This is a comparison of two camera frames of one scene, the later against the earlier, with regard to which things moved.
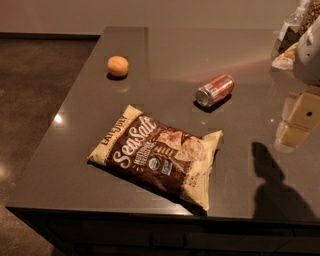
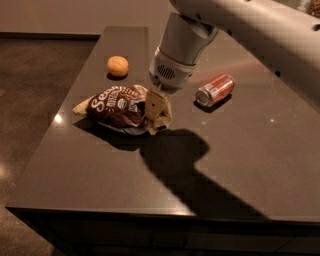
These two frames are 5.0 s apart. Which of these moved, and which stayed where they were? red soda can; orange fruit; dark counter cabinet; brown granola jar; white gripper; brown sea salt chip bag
Moved: white gripper; brown sea salt chip bag
Stayed: dark counter cabinet; orange fruit; red soda can; brown granola jar
